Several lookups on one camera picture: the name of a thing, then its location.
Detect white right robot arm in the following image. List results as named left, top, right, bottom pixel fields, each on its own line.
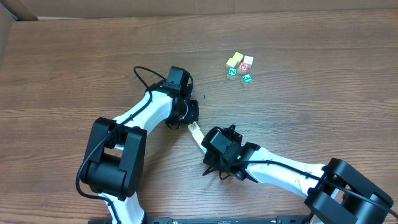
left=201, top=125, right=397, bottom=223

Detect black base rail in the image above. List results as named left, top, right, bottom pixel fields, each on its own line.
left=88, top=215, right=318, bottom=224

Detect white feather picture block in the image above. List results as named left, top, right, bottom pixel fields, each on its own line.
left=197, top=139, right=205, bottom=149

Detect yellow block far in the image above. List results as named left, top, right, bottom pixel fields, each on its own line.
left=233, top=52, right=244, bottom=63

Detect green Z letter block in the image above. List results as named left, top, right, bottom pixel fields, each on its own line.
left=226, top=67, right=238, bottom=80

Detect yellow lone block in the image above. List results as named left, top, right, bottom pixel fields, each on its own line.
left=192, top=129, right=204, bottom=142

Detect white leaf picture block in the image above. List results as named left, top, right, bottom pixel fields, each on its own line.
left=187, top=121, right=200, bottom=134

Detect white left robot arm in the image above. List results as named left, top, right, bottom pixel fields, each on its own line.
left=75, top=66, right=199, bottom=223

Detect yellow block near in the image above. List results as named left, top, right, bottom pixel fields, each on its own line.
left=226, top=58, right=238, bottom=69

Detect red letter block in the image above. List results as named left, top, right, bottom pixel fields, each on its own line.
left=237, top=62, right=249, bottom=75

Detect green E letter block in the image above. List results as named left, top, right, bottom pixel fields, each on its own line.
left=240, top=73, right=253, bottom=87

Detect plain white wooden block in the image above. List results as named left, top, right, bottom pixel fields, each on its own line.
left=243, top=55, right=254, bottom=68

